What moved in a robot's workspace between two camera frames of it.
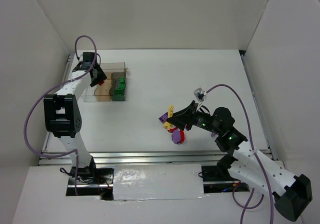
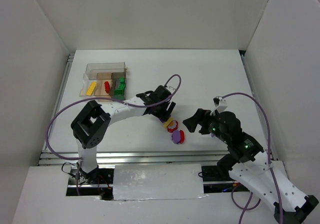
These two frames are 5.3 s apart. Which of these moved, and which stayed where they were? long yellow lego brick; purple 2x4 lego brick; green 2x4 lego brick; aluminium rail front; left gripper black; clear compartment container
Moved: long yellow lego brick; left gripper black
Stayed: aluminium rail front; green 2x4 lego brick; clear compartment container; purple 2x4 lego brick
